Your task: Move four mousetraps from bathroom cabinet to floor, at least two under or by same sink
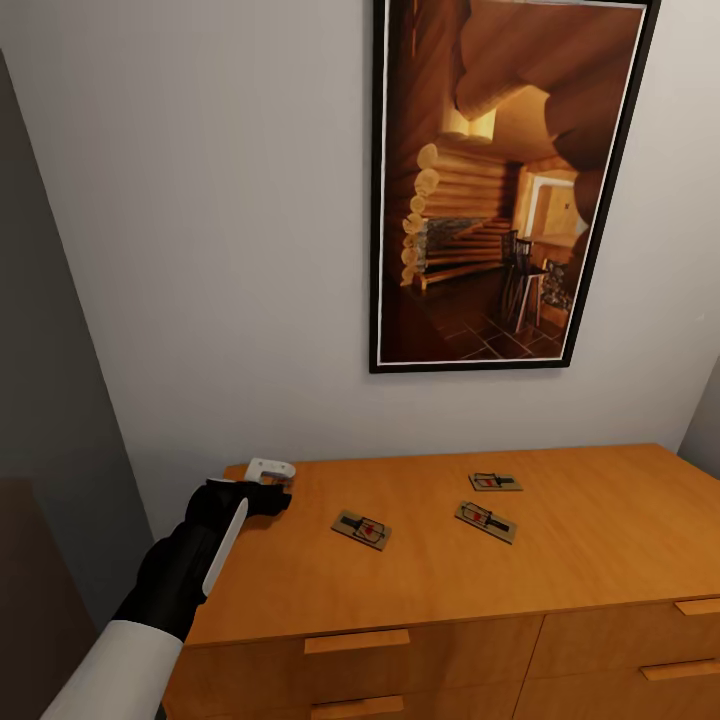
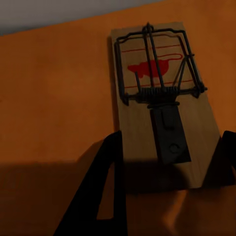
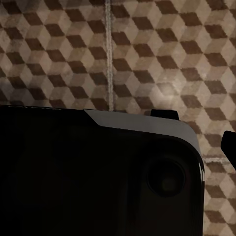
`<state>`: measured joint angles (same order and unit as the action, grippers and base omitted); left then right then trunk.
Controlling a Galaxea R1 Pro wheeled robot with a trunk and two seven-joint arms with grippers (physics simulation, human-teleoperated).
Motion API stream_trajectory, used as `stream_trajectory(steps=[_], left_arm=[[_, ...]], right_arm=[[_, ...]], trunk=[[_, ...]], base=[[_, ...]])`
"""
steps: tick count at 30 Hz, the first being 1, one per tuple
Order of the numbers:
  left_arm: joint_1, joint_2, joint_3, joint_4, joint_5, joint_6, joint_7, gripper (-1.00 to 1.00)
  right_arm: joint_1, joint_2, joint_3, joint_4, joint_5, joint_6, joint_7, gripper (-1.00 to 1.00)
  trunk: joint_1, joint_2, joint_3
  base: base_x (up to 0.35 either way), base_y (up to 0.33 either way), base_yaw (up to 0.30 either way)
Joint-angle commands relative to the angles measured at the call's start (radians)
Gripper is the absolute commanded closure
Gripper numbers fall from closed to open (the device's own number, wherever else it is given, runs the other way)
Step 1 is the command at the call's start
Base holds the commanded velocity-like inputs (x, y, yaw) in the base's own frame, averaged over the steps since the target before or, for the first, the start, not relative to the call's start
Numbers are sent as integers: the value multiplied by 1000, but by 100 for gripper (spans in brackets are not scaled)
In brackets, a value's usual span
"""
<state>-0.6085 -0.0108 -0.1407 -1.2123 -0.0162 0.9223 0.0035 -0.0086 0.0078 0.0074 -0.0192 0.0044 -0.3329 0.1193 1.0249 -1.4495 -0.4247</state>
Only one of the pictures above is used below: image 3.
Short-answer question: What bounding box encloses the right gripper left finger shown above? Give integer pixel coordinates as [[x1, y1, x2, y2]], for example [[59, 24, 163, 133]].
[[0, 131, 26, 190]]

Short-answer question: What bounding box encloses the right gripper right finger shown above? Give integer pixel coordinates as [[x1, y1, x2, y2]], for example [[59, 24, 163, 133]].
[[221, 131, 236, 170]]

